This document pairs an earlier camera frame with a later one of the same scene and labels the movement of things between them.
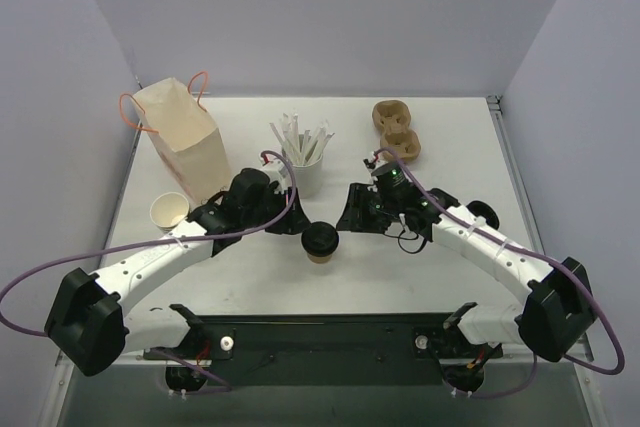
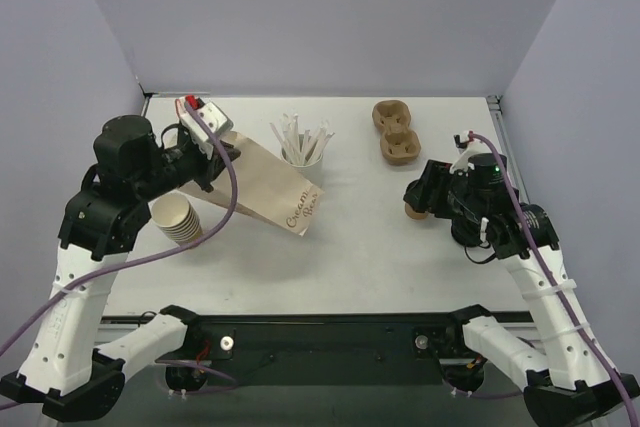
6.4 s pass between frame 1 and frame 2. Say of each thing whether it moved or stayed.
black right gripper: moved
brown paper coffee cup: moved
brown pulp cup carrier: stayed
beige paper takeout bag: moved
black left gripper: moved
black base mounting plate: stayed
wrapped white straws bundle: stayed
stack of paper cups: stayed
